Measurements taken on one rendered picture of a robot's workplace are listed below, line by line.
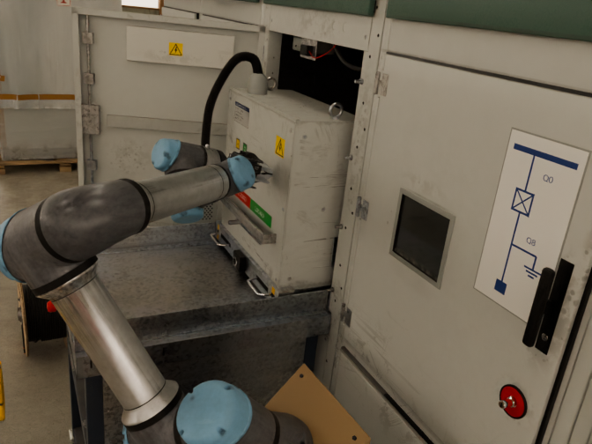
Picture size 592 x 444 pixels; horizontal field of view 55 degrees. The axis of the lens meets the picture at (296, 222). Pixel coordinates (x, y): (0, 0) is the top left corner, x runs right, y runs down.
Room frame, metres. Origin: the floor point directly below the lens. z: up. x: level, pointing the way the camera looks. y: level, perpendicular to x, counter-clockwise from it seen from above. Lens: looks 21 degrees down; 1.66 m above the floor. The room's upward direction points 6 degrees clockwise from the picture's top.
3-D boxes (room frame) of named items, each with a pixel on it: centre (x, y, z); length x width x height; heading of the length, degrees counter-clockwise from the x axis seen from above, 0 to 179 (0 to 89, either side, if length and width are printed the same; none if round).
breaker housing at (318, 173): (1.72, -0.08, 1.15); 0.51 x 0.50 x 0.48; 118
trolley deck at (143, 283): (1.51, 0.32, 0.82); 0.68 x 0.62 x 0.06; 118
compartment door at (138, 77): (1.96, 0.48, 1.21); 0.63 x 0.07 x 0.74; 97
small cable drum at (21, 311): (2.28, 1.14, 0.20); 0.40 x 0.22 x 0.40; 31
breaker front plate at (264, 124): (1.60, 0.15, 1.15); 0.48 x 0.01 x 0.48; 28
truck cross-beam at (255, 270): (1.61, 0.13, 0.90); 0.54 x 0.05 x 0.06; 28
